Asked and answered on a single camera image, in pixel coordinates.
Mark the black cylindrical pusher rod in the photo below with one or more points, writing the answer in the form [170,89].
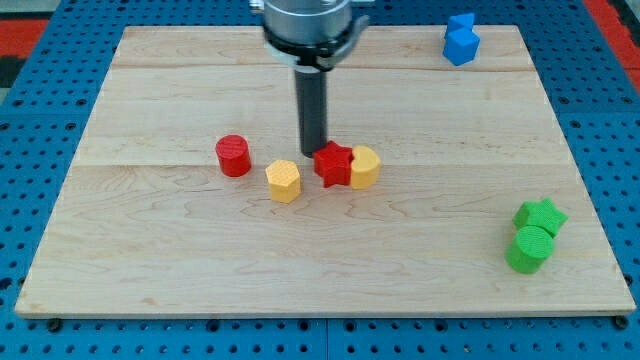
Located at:
[311,99]

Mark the red star block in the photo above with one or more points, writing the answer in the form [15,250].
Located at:
[333,164]

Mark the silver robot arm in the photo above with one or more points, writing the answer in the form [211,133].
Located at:
[311,37]

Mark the yellow heart block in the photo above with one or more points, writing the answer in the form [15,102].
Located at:
[365,167]

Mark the green star block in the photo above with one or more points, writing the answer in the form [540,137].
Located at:
[543,214]

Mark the yellow hexagon block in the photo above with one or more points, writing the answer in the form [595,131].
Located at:
[284,181]

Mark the red cylinder block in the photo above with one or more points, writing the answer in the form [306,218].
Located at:
[233,155]

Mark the blue cube block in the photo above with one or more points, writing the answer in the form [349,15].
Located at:
[461,46]

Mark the blue pentagon block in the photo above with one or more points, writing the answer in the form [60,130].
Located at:
[460,21]

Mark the wooden board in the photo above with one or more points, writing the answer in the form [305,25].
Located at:
[147,226]

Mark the green cylinder block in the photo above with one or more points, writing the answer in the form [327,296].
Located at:
[529,249]

